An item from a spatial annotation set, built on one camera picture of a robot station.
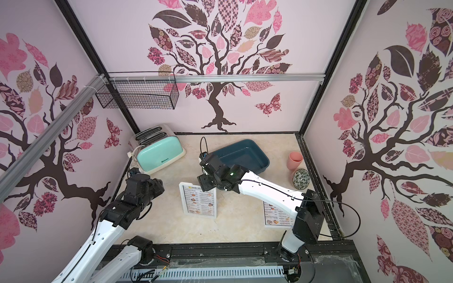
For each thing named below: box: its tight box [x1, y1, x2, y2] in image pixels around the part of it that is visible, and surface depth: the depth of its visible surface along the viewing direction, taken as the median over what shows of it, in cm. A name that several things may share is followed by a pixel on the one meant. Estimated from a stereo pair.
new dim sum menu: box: [182, 185, 215, 217], surface depth 79 cm
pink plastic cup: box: [286, 150, 304, 171], surface depth 99 cm
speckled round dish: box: [292, 168, 311, 191], surface depth 97 cm
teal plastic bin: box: [207, 138, 271, 173], surface depth 111 cm
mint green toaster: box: [127, 123, 186, 174], surface depth 97 cm
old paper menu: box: [263, 201, 296, 227], surface depth 85 cm
